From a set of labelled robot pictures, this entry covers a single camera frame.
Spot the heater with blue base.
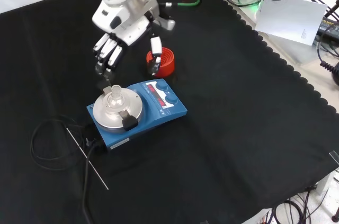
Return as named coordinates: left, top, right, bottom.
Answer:
left=86, top=78, right=188, bottom=152

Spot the thin black looped cable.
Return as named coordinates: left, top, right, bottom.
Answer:
left=30, top=118, right=91, bottom=171

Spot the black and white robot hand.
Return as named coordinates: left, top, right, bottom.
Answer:
left=91, top=0, right=176, bottom=83

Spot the black power adapter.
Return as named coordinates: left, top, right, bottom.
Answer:
left=316, top=16, right=339, bottom=40

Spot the pale board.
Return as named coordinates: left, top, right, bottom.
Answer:
left=254, top=0, right=328, bottom=47

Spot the red ribbed plastic ring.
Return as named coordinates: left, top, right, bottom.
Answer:
left=146, top=47, right=175, bottom=78

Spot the black scalloped bench cloth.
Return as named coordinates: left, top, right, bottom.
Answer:
left=0, top=0, right=339, bottom=224

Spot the thin metal rod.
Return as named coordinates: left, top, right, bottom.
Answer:
left=66, top=127, right=110, bottom=191

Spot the clear round-bottom glass flask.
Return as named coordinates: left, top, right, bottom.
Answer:
left=106, top=85, right=124, bottom=109

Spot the black heater power cable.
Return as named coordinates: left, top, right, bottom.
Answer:
left=81, top=138, right=100, bottom=224

